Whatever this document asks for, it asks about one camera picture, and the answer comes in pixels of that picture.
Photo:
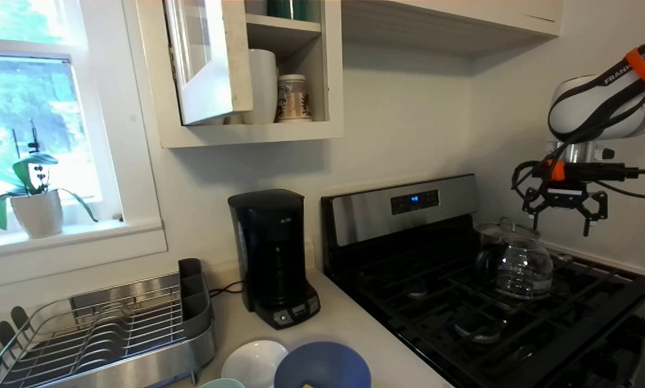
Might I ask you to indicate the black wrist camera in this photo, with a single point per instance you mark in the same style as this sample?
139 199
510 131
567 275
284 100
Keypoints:
594 171

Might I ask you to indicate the teal cup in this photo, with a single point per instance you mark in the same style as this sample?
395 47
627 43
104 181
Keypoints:
222 383

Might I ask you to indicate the white open wall cabinet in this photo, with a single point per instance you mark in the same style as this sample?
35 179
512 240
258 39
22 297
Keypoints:
292 131

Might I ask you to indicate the potted plant in white pot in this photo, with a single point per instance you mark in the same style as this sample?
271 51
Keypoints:
38 212

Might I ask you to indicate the clear glass kettle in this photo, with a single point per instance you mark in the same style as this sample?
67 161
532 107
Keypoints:
516 270

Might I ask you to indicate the black coffee maker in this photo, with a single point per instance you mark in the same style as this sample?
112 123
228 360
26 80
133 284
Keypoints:
275 260

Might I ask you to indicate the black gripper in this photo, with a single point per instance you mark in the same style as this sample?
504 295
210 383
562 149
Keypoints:
563 193

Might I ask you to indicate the steel dish rack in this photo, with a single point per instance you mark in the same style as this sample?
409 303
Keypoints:
97 337

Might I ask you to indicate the white canister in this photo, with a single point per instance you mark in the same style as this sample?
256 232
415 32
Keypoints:
262 86

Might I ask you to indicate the black gas stove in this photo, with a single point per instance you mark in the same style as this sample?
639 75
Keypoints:
436 287

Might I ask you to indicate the blue bowl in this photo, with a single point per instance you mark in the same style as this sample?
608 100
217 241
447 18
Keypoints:
323 367

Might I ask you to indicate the white framed window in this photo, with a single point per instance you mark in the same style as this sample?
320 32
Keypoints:
41 130

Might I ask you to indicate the glass cabinet door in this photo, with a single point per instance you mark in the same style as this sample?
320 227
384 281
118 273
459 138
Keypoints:
210 66

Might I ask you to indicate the white bowl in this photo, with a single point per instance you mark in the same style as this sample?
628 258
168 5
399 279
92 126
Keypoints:
254 362

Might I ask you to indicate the white cabinet above stove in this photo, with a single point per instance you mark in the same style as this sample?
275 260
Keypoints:
452 23

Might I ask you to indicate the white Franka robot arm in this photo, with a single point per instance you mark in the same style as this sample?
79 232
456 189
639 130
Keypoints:
603 109

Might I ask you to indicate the glass jar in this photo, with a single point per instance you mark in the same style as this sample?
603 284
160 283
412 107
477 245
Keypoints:
292 97

